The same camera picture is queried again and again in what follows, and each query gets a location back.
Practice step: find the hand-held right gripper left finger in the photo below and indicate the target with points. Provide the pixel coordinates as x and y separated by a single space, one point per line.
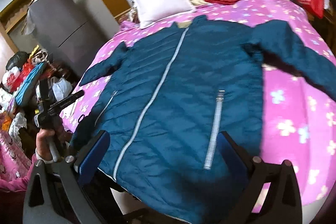
93 155

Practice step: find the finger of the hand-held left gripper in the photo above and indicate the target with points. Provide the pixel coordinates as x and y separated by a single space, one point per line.
69 99

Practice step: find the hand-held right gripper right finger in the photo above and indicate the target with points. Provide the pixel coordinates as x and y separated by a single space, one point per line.
232 154

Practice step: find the teal padded jacket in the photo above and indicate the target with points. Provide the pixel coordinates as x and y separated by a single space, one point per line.
178 82

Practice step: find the person's left hand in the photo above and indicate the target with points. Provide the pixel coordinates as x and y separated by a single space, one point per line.
43 142

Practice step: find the white cloth piece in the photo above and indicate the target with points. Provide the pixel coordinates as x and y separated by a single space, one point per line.
70 111

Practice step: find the blue bag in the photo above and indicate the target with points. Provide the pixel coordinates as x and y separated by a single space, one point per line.
29 82

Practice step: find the red and white plastic bag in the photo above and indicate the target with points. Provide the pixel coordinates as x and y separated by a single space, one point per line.
11 78

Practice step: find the pink printed cloth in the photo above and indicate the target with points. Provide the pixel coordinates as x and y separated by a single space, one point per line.
10 150

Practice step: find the black bag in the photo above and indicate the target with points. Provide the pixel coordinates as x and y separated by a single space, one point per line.
17 60

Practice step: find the pink floral bed sheet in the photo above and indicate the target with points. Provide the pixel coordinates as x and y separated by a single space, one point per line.
288 108

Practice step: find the grey refrigerator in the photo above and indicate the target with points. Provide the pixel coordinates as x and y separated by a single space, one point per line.
65 19

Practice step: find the white pillow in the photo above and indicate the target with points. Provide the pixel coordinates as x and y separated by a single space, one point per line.
160 2

